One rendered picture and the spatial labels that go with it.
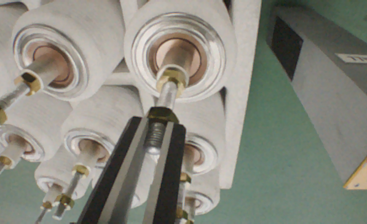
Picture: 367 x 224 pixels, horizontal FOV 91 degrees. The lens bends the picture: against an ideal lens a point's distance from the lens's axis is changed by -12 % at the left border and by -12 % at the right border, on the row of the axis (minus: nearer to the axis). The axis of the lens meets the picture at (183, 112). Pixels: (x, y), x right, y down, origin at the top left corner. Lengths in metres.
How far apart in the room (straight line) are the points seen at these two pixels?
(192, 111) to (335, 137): 0.14
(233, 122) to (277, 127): 0.29
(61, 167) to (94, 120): 0.17
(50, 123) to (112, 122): 0.11
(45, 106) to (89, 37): 0.17
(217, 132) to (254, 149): 0.41
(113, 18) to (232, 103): 0.18
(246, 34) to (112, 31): 0.14
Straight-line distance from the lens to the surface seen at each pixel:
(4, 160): 0.33
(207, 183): 0.31
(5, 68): 0.28
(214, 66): 0.17
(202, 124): 0.21
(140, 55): 0.17
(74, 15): 0.21
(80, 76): 0.20
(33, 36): 0.21
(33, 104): 0.34
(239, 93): 0.27
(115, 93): 0.28
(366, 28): 0.52
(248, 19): 0.23
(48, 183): 0.43
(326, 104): 0.22
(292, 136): 0.62
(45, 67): 0.20
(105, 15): 0.23
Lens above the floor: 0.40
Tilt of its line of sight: 50 degrees down
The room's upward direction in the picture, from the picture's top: 171 degrees counter-clockwise
